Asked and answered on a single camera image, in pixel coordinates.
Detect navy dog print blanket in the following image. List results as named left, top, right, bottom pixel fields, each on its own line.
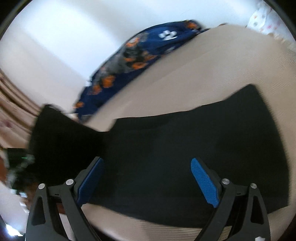
left=74, top=20, right=206, bottom=123

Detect white patterned sheet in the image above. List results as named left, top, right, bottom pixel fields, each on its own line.
left=246, top=1, right=295, bottom=52

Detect beige mattress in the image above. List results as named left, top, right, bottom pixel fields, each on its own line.
left=58, top=22, right=296, bottom=241

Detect black pants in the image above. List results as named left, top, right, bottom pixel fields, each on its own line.
left=28, top=84, right=289, bottom=227

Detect beige floral curtain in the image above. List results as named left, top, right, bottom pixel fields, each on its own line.
left=0, top=71, right=41, bottom=150

